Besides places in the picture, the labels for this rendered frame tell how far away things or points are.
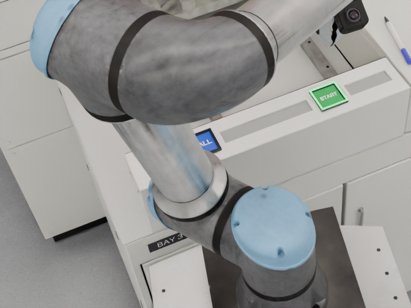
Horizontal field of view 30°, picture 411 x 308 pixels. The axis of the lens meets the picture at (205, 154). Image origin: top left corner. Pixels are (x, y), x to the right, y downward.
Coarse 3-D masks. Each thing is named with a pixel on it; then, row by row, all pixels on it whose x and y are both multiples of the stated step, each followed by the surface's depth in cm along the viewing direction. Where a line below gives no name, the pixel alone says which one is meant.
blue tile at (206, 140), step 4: (208, 132) 143; (196, 136) 143; (200, 136) 143; (204, 136) 143; (208, 136) 143; (200, 140) 142; (204, 140) 142; (208, 140) 142; (212, 140) 142; (204, 144) 142; (208, 144) 141; (212, 144) 141; (216, 144) 141; (204, 148) 141; (208, 148) 141; (212, 148) 141
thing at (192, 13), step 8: (160, 0) 182; (200, 0) 180; (208, 0) 180; (216, 0) 180; (224, 0) 180; (232, 0) 181; (240, 0) 182; (168, 8) 180; (176, 8) 179; (200, 8) 179; (208, 8) 180; (216, 8) 181; (184, 16) 179; (192, 16) 180
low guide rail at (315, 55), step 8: (312, 40) 172; (304, 48) 174; (312, 48) 171; (312, 56) 170; (320, 56) 169; (320, 64) 167; (328, 64) 167; (320, 72) 169; (328, 72) 165; (336, 72) 165
